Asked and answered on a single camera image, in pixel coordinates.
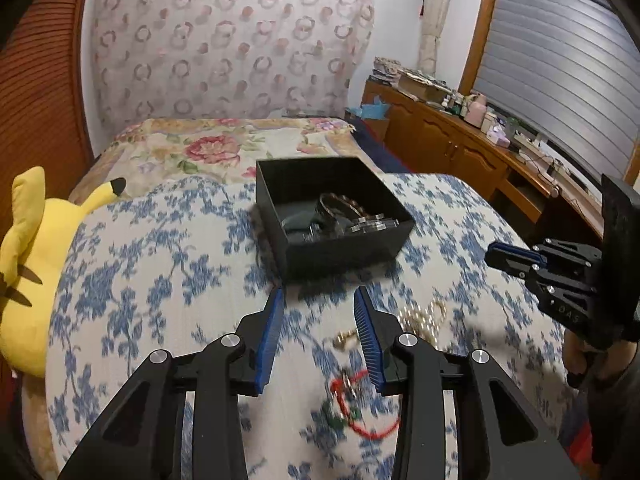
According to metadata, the white pearl necklace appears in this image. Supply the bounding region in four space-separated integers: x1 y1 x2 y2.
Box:
398 300 449 346

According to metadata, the brown wooden bead bracelet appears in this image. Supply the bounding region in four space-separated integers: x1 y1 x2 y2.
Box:
316 192 369 221

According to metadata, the red cord bracelet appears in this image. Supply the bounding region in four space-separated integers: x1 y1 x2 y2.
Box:
328 368 403 442

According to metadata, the black jewelry box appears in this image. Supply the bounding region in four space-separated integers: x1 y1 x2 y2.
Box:
256 157 416 283

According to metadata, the person's right hand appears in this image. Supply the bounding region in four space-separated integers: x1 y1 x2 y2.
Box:
562 330 637 380

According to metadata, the pink tissue pack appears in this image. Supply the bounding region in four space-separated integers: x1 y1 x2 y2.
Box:
486 125 511 148

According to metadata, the wooden sideboard cabinet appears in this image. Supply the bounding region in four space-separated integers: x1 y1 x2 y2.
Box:
362 80 602 246

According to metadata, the pink thermos jug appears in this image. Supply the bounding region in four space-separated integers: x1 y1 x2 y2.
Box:
464 93 487 128

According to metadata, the blue floral white cloth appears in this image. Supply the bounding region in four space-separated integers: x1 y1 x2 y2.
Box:
46 174 570 479

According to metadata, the blue paper bag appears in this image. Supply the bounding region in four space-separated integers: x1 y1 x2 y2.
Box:
346 96 390 120

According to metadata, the cardboard box on cabinet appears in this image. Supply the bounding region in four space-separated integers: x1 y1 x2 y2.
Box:
398 73 450 103

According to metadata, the grey window blind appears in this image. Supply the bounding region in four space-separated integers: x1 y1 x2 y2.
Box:
473 0 639 178

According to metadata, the yellow Pikachu plush toy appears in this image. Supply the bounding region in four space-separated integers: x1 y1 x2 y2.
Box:
1 166 126 377

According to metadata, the beige tied window curtain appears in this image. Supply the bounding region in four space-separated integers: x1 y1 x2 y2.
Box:
418 0 450 76

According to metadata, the floral bed cover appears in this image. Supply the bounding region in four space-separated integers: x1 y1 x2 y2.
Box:
70 118 382 204

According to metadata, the brown louvered wardrobe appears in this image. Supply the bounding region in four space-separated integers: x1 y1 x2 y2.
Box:
1 0 94 231

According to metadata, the circle patterned sheer curtain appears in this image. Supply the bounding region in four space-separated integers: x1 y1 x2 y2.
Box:
91 0 375 132

